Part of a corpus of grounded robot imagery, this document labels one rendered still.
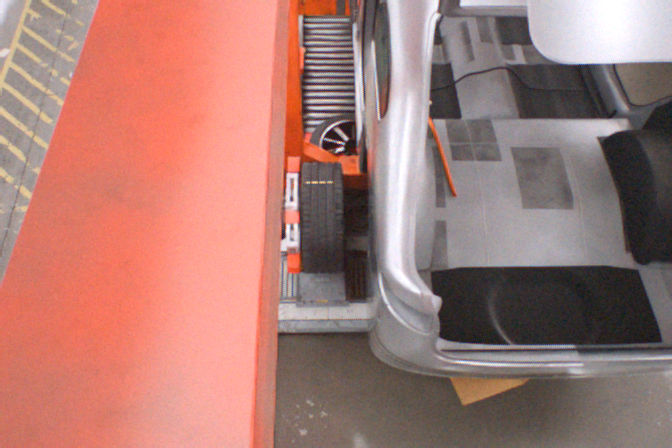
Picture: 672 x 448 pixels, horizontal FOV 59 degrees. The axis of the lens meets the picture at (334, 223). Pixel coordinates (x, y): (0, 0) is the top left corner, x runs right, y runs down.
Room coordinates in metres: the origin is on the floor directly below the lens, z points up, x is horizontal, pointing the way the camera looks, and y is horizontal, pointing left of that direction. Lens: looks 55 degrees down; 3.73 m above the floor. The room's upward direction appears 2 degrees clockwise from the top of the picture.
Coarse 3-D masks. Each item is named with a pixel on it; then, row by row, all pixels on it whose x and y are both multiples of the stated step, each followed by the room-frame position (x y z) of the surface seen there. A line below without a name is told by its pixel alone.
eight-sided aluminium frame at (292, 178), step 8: (288, 176) 2.15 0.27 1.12; (296, 176) 2.15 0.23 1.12; (288, 184) 2.09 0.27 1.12; (296, 184) 2.09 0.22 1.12; (288, 192) 2.04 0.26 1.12; (296, 192) 2.04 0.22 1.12; (288, 200) 1.98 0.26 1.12; (296, 200) 1.98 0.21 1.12; (288, 208) 1.93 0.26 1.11; (296, 208) 1.93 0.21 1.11; (288, 224) 1.87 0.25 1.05; (296, 224) 1.87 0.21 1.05; (288, 232) 1.84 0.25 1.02; (296, 232) 1.84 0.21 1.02; (288, 240) 1.81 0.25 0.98; (296, 240) 1.81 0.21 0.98; (288, 248) 1.78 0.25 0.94; (296, 248) 1.79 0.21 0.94
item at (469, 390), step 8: (456, 384) 1.38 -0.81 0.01; (464, 384) 1.38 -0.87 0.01; (472, 384) 1.38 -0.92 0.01; (480, 384) 1.38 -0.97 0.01; (488, 384) 1.38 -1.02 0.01; (496, 384) 1.38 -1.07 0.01; (504, 384) 1.39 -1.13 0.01; (512, 384) 1.39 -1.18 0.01; (520, 384) 1.39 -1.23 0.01; (464, 392) 1.33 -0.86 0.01; (472, 392) 1.33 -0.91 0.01; (480, 392) 1.33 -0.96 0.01; (488, 392) 1.33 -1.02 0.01; (496, 392) 1.33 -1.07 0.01; (464, 400) 1.27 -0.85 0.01; (472, 400) 1.27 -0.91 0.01
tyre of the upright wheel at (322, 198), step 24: (312, 168) 2.19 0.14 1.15; (336, 168) 2.19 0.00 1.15; (312, 192) 2.00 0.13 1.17; (336, 192) 2.00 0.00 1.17; (312, 216) 1.88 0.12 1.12; (336, 216) 1.88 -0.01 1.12; (312, 240) 1.79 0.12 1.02; (336, 240) 1.79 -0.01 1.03; (312, 264) 1.74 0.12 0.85; (336, 264) 1.74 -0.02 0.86
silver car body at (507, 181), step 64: (384, 0) 2.79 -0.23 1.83; (448, 0) 2.30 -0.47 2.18; (512, 0) 2.62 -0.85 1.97; (576, 0) 1.26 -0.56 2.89; (640, 0) 1.25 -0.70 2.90; (384, 64) 2.34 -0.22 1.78; (448, 64) 3.52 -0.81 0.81; (512, 64) 3.57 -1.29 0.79; (576, 64) 3.59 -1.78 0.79; (384, 128) 1.96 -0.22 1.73; (448, 128) 2.66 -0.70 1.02; (512, 128) 2.68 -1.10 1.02; (576, 128) 2.69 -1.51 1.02; (640, 128) 2.65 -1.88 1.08; (384, 192) 1.63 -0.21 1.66; (448, 192) 2.13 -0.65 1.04; (512, 192) 2.15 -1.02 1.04; (576, 192) 2.16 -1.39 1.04; (640, 192) 2.05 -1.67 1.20; (384, 256) 1.33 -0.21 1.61; (448, 256) 1.78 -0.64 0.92; (512, 256) 1.79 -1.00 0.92; (576, 256) 1.80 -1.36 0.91; (640, 256) 1.77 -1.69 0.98; (384, 320) 1.19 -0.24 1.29; (448, 320) 1.38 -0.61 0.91; (512, 320) 1.42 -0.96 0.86; (576, 320) 1.43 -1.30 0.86; (640, 320) 1.42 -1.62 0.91
